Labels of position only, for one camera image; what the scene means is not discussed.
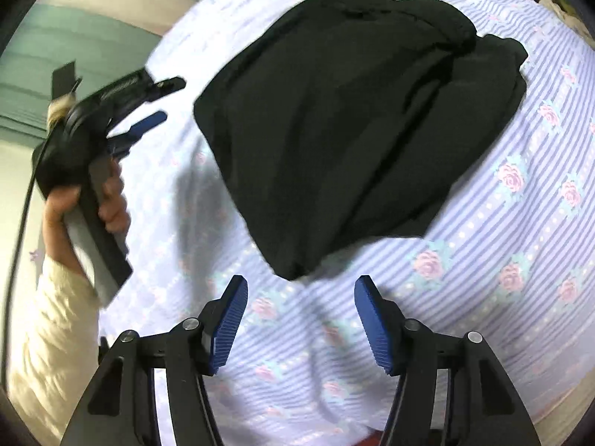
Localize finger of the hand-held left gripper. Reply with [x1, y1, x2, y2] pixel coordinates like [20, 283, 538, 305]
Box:
[108, 110, 169, 155]
[144, 77, 187, 103]

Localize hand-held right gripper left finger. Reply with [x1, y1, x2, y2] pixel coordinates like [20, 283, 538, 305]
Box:
[60, 274, 249, 446]

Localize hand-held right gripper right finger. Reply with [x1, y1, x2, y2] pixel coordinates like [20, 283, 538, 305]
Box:
[354, 275, 542, 446]

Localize black pants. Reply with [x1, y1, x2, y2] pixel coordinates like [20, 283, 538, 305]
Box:
[193, 0, 528, 282]

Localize person's left forearm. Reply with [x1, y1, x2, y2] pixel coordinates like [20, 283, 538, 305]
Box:
[7, 258, 105, 433]

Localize person's left hand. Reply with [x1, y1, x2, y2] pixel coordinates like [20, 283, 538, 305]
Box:
[43, 162, 132, 274]

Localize green curtain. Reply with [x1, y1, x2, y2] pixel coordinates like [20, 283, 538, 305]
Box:
[0, 2, 154, 138]

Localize purple striped floral bedsheet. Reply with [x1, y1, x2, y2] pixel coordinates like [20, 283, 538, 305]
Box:
[95, 0, 595, 446]

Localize black cable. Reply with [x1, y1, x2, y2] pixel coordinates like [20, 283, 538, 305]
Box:
[0, 132, 54, 382]

